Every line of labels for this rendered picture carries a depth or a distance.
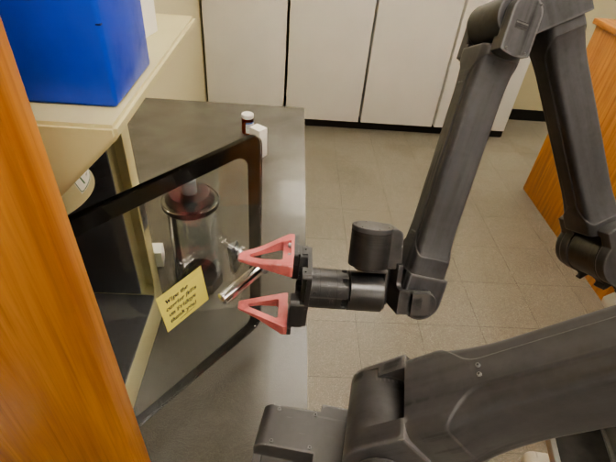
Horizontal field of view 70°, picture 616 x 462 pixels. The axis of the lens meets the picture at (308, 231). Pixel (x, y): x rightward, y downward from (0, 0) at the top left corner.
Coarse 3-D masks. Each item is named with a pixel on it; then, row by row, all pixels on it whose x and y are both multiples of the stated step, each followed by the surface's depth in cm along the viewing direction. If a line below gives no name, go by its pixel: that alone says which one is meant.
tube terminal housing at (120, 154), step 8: (120, 136) 65; (128, 136) 67; (112, 144) 68; (120, 144) 69; (128, 144) 68; (112, 152) 68; (120, 152) 70; (128, 152) 68; (112, 160) 68; (120, 160) 70; (128, 160) 68; (112, 168) 69; (120, 168) 71; (128, 168) 68; (120, 176) 72; (128, 176) 72; (136, 176) 72; (120, 184) 72; (128, 184) 73; (136, 184) 72
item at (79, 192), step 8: (88, 176) 59; (80, 184) 56; (88, 184) 58; (72, 192) 55; (80, 192) 56; (88, 192) 58; (64, 200) 54; (72, 200) 55; (80, 200) 56; (72, 208) 55
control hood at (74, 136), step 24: (168, 24) 53; (192, 24) 56; (168, 48) 47; (144, 72) 41; (144, 96) 39; (48, 120) 33; (72, 120) 33; (96, 120) 33; (120, 120) 34; (48, 144) 33; (72, 144) 33; (96, 144) 33; (72, 168) 35
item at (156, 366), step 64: (128, 192) 47; (192, 192) 54; (256, 192) 64; (128, 256) 50; (192, 256) 59; (256, 256) 72; (128, 320) 55; (192, 320) 66; (256, 320) 82; (128, 384) 61
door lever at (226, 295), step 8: (240, 248) 68; (248, 272) 65; (256, 272) 65; (264, 272) 66; (240, 280) 63; (248, 280) 64; (232, 288) 62; (240, 288) 63; (224, 296) 61; (232, 296) 62
